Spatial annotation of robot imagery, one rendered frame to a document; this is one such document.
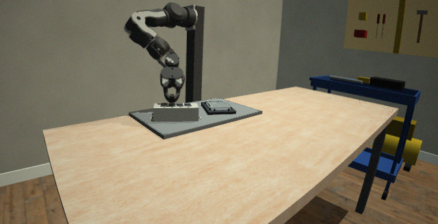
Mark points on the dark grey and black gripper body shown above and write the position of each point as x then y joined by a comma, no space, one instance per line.
172,73

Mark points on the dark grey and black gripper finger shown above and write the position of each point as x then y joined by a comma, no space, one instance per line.
178,84
165,85

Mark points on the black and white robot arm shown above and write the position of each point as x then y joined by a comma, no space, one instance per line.
138,29

